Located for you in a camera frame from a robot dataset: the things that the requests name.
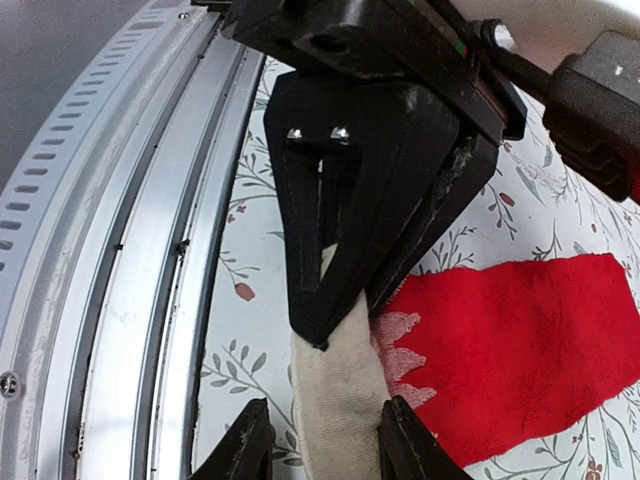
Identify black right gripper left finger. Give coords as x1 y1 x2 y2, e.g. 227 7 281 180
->
188 398 273 480

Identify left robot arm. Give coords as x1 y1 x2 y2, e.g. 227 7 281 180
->
223 1 639 349

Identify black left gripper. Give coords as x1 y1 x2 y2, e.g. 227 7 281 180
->
223 1 527 142

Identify red and cream sock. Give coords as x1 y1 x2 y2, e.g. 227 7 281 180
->
292 254 639 479

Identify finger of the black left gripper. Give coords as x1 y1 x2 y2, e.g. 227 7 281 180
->
367 134 498 318
264 72 460 350

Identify aluminium front rail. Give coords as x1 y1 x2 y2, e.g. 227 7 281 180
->
1 1 264 479

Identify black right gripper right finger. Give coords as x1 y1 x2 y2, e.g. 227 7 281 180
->
378 396 472 480

